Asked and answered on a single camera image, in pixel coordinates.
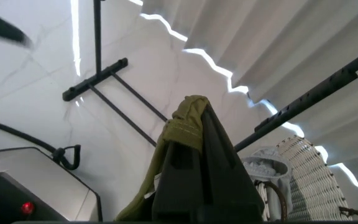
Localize white curtain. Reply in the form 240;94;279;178
141;0;358;206

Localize black clothes rack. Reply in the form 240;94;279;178
62;0;358;153

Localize pale grey garment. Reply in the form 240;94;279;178
241;146;293;220

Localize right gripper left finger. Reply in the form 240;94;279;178
152;139;205;222

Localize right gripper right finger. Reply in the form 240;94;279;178
200;103;265;222

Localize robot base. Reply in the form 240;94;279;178
0;146;104;222

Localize black cable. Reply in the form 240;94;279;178
0;116;82;171

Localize white laundry basket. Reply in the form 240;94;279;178
253;135;358;222

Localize green shirt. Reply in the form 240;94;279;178
114;95;213;222

